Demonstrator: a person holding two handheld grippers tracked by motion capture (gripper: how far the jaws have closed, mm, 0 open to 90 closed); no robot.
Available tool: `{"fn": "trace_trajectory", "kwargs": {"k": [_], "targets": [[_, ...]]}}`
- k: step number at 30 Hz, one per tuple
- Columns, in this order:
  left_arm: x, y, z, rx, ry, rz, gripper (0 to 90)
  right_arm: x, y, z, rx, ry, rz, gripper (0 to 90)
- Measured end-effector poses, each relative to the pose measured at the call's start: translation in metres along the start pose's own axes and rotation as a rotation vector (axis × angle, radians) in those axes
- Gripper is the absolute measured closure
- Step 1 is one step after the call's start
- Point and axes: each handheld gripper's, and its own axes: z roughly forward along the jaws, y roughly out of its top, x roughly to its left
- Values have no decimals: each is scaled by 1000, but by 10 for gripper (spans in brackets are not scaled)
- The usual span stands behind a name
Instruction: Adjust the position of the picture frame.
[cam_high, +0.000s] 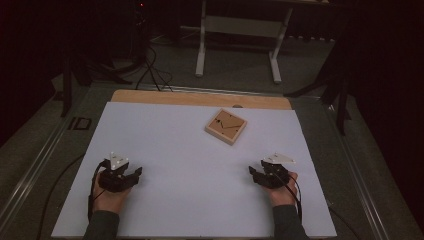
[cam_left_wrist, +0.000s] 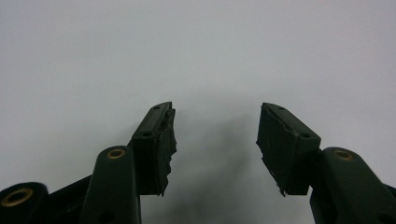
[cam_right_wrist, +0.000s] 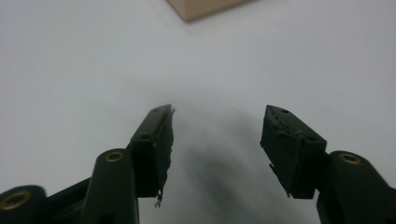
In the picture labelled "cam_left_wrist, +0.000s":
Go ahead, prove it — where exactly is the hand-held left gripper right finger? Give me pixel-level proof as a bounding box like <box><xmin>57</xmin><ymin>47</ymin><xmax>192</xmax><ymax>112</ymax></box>
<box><xmin>256</xmin><ymin>102</ymin><xmax>322</xmax><ymax>198</ymax></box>

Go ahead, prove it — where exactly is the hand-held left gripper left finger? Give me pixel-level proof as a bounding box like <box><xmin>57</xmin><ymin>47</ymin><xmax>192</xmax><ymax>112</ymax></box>
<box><xmin>128</xmin><ymin>101</ymin><xmax>177</xmax><ymax>197</ymax></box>

